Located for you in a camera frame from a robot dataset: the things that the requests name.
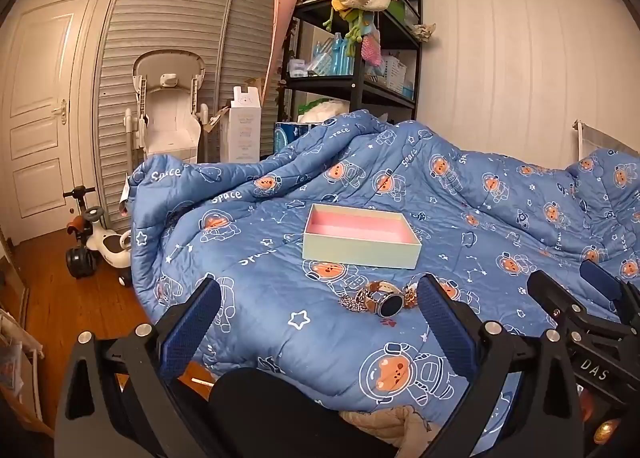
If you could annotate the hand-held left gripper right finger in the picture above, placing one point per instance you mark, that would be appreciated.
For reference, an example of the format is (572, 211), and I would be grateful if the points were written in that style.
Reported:
(445, 333)

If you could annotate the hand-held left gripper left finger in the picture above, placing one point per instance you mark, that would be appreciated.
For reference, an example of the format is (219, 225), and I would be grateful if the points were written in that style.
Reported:
(192, 323)

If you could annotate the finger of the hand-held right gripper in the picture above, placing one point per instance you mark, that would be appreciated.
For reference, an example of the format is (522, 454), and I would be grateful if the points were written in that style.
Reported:
(550, 295)
(600, 283)

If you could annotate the green box with pink lining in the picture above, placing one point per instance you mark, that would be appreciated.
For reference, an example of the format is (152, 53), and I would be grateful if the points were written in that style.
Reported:
(360, 250)

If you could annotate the small white stick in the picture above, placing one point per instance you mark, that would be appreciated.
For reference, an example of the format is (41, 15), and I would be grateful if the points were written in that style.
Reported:
(202, 380)

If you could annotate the blue printed blanket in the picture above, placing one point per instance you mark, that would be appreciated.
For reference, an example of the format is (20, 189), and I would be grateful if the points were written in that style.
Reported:
(250, 248)

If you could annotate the person's black trousered leg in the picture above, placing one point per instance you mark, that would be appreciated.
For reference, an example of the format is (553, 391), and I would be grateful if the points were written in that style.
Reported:
(260, 413)

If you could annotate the white ride-on toy car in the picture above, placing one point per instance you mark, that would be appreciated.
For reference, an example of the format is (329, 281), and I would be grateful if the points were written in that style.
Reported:
(100, 243)

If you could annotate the white storage rack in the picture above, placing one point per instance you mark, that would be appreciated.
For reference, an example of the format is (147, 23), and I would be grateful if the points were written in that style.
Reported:
(17, 363)

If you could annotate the tall white cardboard box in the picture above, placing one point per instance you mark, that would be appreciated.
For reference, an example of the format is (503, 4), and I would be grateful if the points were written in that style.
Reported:
(240, 133)

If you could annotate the white panel door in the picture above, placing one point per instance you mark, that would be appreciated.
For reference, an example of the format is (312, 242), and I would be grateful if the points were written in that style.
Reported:
(40, 138)

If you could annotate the white baby high chair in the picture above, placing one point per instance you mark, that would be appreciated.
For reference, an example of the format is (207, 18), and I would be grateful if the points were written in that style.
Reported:
(167, 83)

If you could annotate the white plastic bag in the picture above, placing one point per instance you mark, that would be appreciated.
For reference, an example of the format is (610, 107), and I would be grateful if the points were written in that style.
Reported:
(320, 111)

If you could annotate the white plastic basket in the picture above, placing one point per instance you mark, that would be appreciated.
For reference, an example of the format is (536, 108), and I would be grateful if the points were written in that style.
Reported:
(395, 73)

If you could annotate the black metal shelf rack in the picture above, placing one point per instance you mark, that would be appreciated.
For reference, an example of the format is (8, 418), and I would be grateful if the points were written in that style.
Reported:
(356, 83)

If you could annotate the pink knitted pouch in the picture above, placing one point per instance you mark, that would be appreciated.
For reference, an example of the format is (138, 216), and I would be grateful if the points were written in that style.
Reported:
(371, 51)

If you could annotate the blue packets on shelf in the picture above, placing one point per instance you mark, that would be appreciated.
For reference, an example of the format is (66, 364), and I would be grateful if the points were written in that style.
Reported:
(335, 58)

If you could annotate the white louvered closet doors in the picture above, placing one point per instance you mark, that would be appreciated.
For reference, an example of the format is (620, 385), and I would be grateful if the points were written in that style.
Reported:
(150, 13)

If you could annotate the green storage box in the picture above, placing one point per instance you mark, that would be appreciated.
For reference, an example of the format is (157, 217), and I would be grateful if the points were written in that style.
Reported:
(400, 13)

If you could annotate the green plush toy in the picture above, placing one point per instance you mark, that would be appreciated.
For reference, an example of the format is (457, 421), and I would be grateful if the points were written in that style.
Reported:
(345, 18)

